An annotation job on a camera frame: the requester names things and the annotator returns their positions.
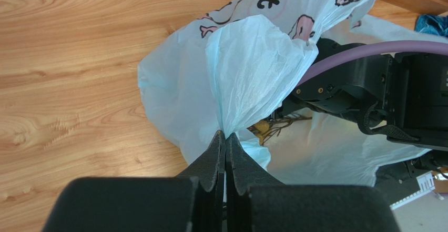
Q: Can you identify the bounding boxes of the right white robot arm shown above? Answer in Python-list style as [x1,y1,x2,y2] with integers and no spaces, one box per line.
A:
[272,38,447,151]

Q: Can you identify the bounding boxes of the blue patterned cloth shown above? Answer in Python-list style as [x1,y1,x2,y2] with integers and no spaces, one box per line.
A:
[414,14,447,37]

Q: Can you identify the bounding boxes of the light blue plastic bag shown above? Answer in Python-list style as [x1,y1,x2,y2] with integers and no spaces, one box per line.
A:
[138,0,447,186]

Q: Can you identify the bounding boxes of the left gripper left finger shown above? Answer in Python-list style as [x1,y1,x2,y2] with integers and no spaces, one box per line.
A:
[43,131,225,231]

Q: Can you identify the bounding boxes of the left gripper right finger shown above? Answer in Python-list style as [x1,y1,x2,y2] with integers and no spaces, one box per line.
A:
[226,134,399,231]

